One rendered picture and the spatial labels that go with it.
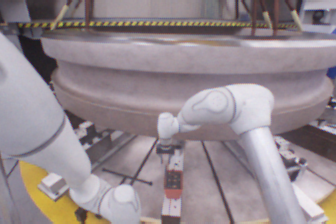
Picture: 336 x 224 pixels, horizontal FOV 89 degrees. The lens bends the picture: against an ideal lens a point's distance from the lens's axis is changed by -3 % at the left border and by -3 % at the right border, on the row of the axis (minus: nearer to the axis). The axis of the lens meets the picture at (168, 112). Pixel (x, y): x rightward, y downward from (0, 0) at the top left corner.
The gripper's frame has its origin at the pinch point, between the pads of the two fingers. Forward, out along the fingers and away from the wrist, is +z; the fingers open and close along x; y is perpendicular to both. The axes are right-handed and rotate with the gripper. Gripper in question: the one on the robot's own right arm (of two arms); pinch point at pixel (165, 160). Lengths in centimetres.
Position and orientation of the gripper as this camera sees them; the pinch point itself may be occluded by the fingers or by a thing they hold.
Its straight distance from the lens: 132.5
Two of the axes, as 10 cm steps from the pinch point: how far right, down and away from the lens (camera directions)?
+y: -0.7, 4.6, -8.9
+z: -0.1, 8.9, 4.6
